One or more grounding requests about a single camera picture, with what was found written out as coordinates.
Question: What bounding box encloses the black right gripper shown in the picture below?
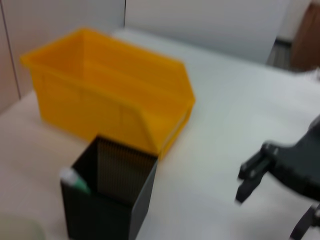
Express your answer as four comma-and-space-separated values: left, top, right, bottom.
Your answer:
234, 117, 320, 240

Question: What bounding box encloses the green pen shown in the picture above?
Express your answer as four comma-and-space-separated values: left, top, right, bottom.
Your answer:
59, 166, 92, 195

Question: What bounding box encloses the black mesh pen holder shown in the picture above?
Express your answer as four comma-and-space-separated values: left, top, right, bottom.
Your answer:
59, 134, 160, 240

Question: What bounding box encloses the brown wooden cabinet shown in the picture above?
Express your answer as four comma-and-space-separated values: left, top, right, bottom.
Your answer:
289, 0, 320, 74

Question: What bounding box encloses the yellow plastic bin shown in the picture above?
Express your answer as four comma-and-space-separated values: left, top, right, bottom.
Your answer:
19, 26, 196, 161

